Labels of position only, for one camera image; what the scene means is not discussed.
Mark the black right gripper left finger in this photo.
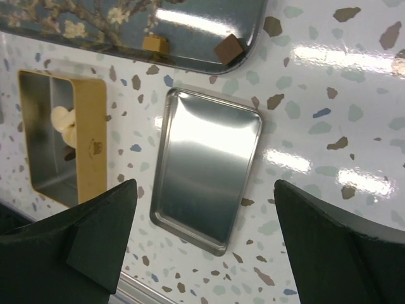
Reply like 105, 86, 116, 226
1, 179, 137, 303

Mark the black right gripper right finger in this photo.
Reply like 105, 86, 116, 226
274, 180, 404, 303

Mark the dark round chocolate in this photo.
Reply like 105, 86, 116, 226
63, 146, 76, 162

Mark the beige round chocolate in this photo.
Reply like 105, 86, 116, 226
51, 106, 75, 133

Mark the white heart chocolate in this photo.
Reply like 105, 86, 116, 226
61, 126, 77, 149

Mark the caramel cube chocolate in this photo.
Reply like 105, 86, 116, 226
142, 35, 170, 54

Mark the brown cube chocolate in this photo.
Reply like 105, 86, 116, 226
214, 34, 244, 65

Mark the gold tin box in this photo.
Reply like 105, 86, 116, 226
18, 70, 107, 207

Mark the aluminium front rail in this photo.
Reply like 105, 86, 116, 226
1, 199, 175, 304

